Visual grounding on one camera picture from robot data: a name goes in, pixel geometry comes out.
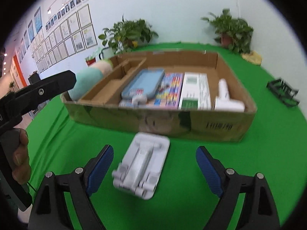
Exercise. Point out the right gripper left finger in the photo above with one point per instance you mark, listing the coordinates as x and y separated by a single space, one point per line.
50 209

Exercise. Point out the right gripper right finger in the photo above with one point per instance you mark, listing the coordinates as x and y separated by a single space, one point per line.
259 209

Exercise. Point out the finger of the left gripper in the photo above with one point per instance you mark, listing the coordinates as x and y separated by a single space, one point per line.
15 104

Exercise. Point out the pastel plush toy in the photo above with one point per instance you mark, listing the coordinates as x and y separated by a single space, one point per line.
89 77

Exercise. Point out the cardboard divider insert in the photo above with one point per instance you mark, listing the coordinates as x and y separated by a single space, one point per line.
108 90

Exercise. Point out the white folding phone stand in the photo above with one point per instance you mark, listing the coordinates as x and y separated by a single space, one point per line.
140 169

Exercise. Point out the white handheld fan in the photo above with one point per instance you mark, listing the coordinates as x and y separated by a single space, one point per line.
223 102

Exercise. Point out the light blue phone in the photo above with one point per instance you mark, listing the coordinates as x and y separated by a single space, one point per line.
146 83

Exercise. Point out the white green carton box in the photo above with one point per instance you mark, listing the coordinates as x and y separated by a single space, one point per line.
195 92

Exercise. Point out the colourful board game box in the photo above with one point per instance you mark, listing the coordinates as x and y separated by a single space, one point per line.
168 93

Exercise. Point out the person's left hand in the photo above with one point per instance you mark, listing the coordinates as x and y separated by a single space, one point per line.
22 171

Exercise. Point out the black monitor on floor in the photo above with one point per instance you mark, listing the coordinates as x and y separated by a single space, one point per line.
34 78

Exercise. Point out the red paper cup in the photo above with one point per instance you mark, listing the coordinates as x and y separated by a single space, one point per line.
90 60

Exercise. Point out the white enamel mug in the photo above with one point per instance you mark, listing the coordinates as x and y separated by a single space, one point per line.
106 53

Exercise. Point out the green tablecloth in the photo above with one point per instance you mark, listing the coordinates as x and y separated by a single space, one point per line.
274 145

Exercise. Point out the left potted green plant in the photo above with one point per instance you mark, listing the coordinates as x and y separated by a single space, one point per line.
127 35

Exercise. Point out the potted green plant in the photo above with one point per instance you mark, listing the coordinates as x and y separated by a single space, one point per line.
235 34
127 35

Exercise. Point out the large shallow cardboard box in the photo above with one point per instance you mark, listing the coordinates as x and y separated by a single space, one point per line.
207 125

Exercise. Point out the right potted green plant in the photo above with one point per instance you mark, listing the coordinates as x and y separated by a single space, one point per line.
235 34

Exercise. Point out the framed certificates wall group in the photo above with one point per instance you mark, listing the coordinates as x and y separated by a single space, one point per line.
72 35

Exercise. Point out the black plastic frame holder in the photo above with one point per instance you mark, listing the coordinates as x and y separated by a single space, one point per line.
284 92

